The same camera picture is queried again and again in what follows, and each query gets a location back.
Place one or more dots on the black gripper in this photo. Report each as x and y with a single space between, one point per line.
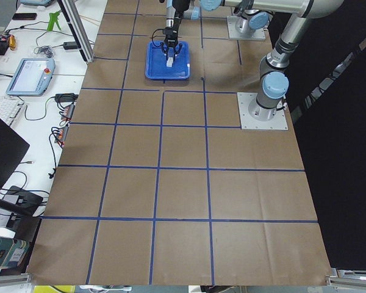
170 39

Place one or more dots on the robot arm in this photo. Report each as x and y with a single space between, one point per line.
274 84
179 10

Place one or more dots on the blue plastic tray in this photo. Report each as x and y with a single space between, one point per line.
164 66

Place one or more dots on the wooden chopstick pair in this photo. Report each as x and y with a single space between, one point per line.
90 20

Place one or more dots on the black power adapter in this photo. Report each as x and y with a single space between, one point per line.
70 45

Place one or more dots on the teach pendant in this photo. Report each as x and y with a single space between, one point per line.
32 77

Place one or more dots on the white keyboard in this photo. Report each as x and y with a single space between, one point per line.
11 108

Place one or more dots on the black monitor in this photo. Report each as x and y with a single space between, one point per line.
12 150

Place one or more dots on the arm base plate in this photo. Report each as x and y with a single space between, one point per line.
254 117
251 28

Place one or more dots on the right aluminium frame post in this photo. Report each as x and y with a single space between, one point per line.
76 27

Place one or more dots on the green handled reach grabber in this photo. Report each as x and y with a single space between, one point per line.
54 21

